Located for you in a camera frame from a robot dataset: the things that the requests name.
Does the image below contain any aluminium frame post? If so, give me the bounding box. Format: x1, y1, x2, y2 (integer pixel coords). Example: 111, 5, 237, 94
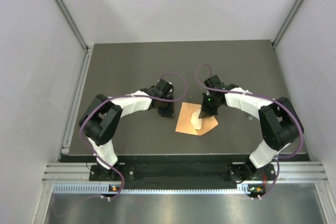
272, 0, 305, 49
54, 0, 89, 51

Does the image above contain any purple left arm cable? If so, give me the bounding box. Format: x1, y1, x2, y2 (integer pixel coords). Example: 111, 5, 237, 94
79, 73, 187, 201

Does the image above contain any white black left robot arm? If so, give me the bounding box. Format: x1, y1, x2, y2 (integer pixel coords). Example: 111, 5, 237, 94
79, 79, 174, 180

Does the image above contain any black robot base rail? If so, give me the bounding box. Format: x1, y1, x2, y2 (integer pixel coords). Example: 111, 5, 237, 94
89, 162, 279, 184

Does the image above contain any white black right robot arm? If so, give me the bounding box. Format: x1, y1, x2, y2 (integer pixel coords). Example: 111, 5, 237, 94
198, 75, 304, 182

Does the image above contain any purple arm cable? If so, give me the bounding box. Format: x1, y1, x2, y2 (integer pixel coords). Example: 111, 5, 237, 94
79, 73, 187, 201
195, 63, 305, 201

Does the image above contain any right aluminium frame post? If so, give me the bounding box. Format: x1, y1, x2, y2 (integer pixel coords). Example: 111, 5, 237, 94
272, 0, 305, 49

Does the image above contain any cream paper letter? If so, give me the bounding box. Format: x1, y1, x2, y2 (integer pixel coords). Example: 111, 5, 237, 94
190, 109, 202, 130

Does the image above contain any white slotted cable duct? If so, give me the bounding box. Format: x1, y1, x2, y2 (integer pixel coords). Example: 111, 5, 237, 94
53, 183, 266, 195

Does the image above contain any aluminium base profile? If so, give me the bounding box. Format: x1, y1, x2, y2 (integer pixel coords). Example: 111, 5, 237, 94
42, 162, 328, 183

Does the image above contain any left aluminium frame post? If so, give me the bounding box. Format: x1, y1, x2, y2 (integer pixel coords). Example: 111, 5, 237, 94
54, 0, 89, 51

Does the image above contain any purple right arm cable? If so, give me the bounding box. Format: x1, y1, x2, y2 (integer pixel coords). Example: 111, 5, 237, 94
195, 63, 305, 201

